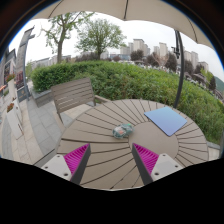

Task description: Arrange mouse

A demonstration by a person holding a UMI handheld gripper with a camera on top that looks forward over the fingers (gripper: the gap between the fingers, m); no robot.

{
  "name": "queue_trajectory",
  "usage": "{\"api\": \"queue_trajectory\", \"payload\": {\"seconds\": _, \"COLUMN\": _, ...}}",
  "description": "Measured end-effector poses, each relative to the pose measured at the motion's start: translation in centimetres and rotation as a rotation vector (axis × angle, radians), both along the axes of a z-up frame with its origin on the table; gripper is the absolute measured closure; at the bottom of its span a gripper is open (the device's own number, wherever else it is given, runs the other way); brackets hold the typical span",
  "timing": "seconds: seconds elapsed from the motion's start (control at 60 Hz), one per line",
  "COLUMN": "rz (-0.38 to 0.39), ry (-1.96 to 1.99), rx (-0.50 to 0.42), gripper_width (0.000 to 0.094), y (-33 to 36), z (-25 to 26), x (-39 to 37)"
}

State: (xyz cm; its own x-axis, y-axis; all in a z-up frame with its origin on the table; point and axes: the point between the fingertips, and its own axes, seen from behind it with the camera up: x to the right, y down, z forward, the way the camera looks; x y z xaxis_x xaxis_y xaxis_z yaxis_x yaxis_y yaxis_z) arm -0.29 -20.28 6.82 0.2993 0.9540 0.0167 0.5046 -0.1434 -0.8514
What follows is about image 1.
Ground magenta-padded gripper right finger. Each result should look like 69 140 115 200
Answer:
131 142 184 186

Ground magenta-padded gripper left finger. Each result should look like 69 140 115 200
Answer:
40 143 92 186

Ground transparent green computer mouse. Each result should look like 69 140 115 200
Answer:
112 123 134 140

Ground blue square mouse pad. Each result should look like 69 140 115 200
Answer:
143 106 188 137

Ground white flower planter box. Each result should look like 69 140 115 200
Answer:
5 102 24 140

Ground brown slatted garden chair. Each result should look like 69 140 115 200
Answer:
50 77 111 125

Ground green hedge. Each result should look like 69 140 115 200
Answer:
30 59 224 145

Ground dark curved parasol pole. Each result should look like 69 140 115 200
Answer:
171 29 186 110

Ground dark grey sign pillar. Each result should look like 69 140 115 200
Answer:
14 26 36 102

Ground distant high-rise buildings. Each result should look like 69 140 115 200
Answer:
119 38 211 73

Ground tall thin-trunked tree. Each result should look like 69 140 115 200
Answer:
41 11 96 65

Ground round bushy green tree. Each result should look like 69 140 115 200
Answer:
75 18 128 61

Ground beige parasol canopy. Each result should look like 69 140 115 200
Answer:
31 0 215 51

